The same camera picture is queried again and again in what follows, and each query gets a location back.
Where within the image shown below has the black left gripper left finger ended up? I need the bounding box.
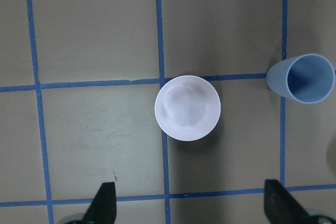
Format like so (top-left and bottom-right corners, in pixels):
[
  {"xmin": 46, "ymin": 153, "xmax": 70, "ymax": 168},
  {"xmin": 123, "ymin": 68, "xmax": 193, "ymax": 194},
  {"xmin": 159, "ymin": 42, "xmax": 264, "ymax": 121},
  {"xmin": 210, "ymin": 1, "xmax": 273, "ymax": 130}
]
[{"xmin": 81, "ymin": 182, "xmax": 117, "ymax": 224}]

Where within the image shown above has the pink bowl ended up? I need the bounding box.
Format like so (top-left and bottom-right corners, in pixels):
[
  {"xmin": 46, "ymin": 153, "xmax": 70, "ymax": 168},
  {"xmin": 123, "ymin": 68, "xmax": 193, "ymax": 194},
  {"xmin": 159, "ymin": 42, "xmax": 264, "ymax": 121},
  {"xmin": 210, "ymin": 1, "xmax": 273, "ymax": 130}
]
[{"xmin": 154, "ymin": 75, "xmax": 221, "ymax": 142}]

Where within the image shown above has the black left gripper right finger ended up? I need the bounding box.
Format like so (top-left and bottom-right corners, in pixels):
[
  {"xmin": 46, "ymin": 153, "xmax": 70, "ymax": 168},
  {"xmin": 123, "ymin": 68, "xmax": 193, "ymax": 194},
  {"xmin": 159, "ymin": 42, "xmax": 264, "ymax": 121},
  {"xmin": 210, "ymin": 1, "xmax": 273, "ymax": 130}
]
[{"xmin": 264, "ymin": 179, "xmax": 314, "ymax": 224}]

